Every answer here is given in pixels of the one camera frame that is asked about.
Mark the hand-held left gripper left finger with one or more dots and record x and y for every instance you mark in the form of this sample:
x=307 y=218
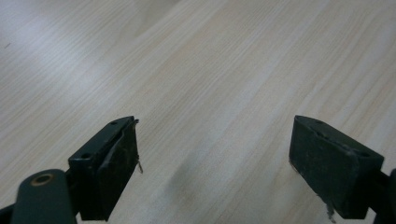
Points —
x=104 y=169

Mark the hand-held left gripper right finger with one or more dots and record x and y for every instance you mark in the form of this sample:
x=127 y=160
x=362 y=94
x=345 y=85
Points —
x=330 y=168

